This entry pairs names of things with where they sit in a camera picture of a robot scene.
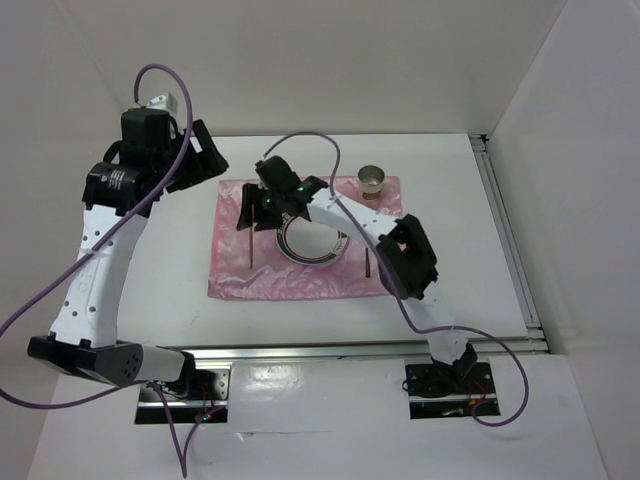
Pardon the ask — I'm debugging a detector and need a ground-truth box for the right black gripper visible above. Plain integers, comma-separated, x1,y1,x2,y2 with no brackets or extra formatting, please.
236,182,285,231

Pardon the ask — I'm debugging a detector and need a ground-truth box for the right side aluminium rail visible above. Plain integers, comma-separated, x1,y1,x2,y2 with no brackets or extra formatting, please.
469,134,550,353

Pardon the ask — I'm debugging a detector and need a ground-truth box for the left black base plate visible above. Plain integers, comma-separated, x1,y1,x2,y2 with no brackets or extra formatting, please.
134,366,231,425

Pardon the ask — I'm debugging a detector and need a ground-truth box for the white plate with coloured rim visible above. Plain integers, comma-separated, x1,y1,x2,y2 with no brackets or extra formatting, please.
275,217,349,267

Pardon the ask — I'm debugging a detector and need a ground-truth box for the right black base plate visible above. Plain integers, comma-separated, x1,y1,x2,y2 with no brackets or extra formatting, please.
401,362,500,420

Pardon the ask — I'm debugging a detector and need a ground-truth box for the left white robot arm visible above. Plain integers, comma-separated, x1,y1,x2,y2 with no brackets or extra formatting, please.
27,108,228,399

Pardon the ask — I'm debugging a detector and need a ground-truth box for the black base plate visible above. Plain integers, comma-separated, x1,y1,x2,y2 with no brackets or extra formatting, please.
401,362,500,420
134,366,231,425

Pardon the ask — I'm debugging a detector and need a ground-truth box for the aluminium rail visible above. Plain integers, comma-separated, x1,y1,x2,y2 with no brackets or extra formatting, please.
180,330,550,364
469,134,550,353

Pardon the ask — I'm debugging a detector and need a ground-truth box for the small metal cup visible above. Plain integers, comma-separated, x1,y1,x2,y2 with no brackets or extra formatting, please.
357,165,386,200

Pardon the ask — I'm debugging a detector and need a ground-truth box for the front aluminium rail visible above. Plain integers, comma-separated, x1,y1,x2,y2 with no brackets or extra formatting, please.
180,330,550,364

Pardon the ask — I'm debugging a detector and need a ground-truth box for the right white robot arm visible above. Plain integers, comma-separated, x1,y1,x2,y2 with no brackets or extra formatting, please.
236,156,477,392

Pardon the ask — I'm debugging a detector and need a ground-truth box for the pink satin rose cloth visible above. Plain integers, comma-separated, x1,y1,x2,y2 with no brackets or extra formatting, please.
207,179,387,301

